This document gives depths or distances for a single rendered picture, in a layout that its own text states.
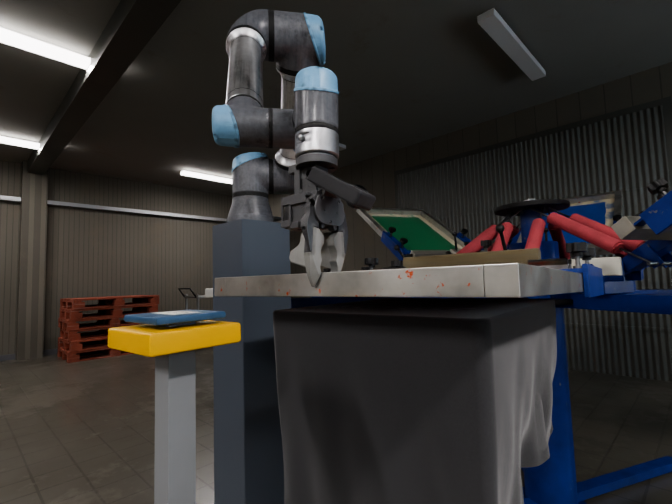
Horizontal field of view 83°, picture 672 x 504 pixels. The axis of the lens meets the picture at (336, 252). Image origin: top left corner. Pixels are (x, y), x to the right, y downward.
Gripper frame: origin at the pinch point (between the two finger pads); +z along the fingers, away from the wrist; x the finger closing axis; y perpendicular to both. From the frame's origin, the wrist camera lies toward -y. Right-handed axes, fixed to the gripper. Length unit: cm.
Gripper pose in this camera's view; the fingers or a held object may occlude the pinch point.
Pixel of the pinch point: (327, 278)
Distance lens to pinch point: 60.9
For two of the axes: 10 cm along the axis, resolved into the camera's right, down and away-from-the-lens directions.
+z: 0.1, 9.9, -1.0
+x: -6.4, -0.7, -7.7
